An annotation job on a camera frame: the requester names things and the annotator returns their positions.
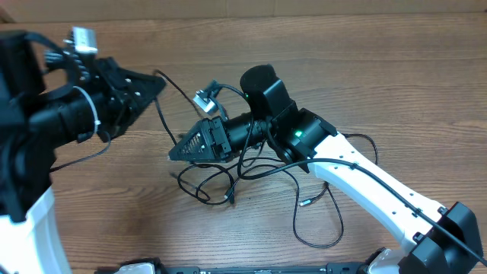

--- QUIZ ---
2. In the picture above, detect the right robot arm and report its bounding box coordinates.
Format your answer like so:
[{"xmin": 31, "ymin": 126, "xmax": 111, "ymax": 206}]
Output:
[{"xmin": 169, "ymin": 65, "xmax": 484, "ymax": 273}]

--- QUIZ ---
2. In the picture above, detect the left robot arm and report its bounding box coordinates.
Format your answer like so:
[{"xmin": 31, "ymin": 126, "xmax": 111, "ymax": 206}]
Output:
[{"xmin": 1, "ymin": 27, "xmax": 166, "ymax": 273}]

